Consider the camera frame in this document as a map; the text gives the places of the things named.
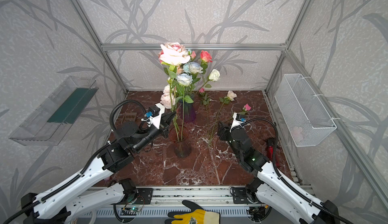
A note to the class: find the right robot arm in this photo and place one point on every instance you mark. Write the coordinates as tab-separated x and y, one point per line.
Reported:
270	186

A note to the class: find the white blue rose stem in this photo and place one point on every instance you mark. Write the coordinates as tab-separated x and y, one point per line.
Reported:
184	90
192	68

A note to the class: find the white wire basket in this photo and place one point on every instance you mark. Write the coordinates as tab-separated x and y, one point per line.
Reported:
307	120

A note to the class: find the clear plastic wall tray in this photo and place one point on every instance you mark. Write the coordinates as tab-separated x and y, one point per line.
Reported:
51	121

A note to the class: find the coral pink rose stem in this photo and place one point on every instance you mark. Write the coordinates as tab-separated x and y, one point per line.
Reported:
203	75

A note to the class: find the pile of artificial flowers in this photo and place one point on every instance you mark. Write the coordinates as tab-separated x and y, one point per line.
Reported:
212	120

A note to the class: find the yellow black work glove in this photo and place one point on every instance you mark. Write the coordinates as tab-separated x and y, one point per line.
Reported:
196	215

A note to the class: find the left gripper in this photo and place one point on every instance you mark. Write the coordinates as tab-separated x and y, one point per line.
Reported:
162	125

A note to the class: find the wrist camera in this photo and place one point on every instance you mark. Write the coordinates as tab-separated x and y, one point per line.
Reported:
238	120
153	115

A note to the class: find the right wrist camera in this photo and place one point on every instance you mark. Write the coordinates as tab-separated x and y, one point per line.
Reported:
238	120

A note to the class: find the cream white rose stem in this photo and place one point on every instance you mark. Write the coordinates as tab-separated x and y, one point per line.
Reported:
214	76

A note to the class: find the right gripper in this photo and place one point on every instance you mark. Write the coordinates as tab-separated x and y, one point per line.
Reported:
229	133

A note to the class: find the large pale pink rose stem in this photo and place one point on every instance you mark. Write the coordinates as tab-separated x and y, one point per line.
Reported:
173	56

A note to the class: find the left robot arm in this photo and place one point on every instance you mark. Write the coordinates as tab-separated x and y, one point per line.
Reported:
64	202

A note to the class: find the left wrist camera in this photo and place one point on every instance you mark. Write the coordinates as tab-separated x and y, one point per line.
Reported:
153	115

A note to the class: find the purple glass vase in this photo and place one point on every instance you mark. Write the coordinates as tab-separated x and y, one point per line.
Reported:
187	112

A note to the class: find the pale pink flower stem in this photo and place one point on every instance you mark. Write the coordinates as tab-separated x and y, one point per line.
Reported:
168	99

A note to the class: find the red glass vase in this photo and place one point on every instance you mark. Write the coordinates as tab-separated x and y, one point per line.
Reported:
180	141

